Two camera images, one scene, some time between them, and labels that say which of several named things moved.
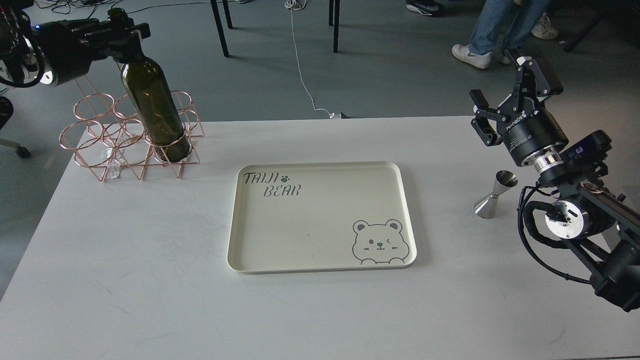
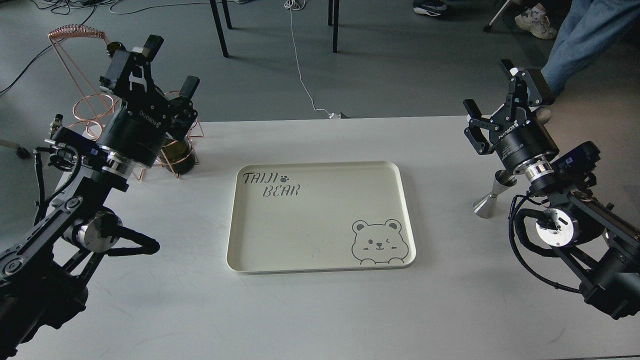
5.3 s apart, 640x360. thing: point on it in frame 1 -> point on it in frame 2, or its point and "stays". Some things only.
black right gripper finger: (546, 81) -> (518, 74)
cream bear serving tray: (318, 217) stays
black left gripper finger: (102, 28) -> (128, 74)
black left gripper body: (70, 47) -> (135, 130)
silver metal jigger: (486, 207) stays
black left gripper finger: (125, 50) -> (181, 111)
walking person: (499, 26) -> (587, 26)
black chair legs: (336, 11) stays
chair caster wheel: (21, 150) stays
